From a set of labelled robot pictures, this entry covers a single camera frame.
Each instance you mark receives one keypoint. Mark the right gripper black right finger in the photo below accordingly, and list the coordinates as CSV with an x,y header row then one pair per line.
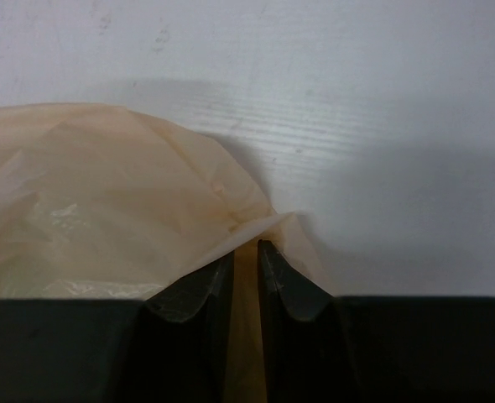
x,y
304,347

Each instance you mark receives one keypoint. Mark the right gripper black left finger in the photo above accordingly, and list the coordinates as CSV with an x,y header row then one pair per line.
x,y
178,351

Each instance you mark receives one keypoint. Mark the translucent banana print plastic bag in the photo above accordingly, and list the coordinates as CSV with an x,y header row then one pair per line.
x,y
101,201

